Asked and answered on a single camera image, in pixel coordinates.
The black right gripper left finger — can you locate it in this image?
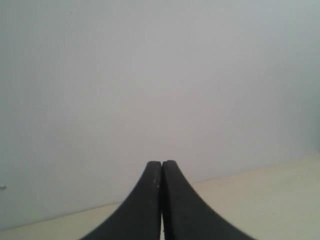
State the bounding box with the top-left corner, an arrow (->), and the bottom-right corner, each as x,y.
82,161 -> 162,240

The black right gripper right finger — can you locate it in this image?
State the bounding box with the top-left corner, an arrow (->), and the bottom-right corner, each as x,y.
161,160 -> 252,240

